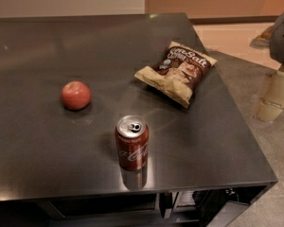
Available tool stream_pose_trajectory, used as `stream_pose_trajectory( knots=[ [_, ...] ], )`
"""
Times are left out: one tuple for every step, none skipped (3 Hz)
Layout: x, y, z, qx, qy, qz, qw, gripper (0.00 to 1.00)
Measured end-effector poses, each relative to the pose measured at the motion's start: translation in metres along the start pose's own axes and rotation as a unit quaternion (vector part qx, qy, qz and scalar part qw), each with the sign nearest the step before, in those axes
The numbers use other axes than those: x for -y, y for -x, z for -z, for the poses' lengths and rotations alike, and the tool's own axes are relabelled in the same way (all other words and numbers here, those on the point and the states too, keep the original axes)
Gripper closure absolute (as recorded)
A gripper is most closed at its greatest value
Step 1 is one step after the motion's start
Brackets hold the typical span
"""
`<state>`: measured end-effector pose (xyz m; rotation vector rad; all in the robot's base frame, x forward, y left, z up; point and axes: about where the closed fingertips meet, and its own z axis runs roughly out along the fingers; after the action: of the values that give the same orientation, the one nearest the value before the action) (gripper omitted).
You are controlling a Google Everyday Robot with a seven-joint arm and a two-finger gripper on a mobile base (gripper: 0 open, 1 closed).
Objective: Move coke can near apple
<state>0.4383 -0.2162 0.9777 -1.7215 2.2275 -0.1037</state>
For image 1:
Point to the red apple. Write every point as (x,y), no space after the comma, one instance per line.
(75,95)

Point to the dark table frame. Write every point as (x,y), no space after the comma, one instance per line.
(192,208)

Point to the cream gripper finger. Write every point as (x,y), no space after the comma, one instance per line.
(271,101)

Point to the red coke can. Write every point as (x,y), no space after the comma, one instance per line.
(132,138)

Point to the brown chip bag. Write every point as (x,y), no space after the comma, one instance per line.
(179,73)

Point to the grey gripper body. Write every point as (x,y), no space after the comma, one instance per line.
(283,40)

